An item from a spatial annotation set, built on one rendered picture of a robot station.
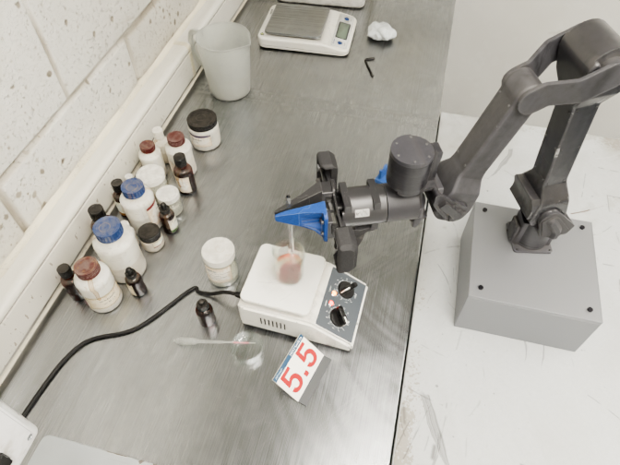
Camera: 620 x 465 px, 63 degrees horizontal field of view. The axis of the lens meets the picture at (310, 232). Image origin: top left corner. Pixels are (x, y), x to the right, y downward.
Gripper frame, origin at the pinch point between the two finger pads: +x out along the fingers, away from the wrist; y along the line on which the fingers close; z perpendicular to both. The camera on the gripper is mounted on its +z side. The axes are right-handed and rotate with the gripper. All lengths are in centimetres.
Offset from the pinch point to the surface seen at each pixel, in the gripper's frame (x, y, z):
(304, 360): 1.2, -11.8, 23.5
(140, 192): 27.3, 21.8, 14.5
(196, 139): 18, 44, 22
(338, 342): -4.6, -10.0, 22.4
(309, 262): -1.8, 2.9, 16.8
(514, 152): -54, 32, 26
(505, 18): -90, 116, 43
